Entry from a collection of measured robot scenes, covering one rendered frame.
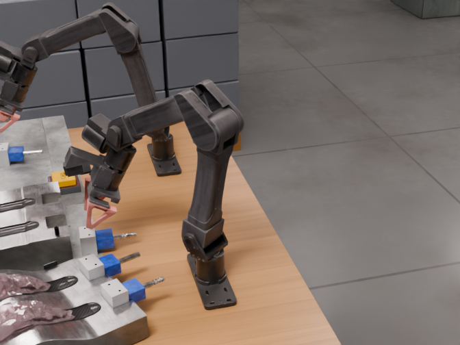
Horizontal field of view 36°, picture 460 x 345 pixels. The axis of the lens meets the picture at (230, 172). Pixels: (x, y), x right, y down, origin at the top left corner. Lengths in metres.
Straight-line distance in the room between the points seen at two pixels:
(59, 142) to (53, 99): 1.32
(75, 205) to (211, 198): 0.55
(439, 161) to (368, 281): 1.18
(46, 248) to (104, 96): 2.05
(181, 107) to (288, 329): 0.49
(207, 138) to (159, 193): 0.60
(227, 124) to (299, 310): 0.43
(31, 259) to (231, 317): 0.47
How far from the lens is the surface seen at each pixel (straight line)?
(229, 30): 3.63
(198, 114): 1.32
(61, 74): 3.51
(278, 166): 3.73
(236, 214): 1.80
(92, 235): 1.66
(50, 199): 1.79
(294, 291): 1.55
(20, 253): 1.62
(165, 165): 2.02
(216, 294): 1.52
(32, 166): 2.11
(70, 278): 1.53
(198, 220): 1.47
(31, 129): 2.36
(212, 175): 1.40
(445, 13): 6.55
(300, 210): 3.36
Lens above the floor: 1.75
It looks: 28 degrees down
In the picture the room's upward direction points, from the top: 1 degrees counter-clockwise
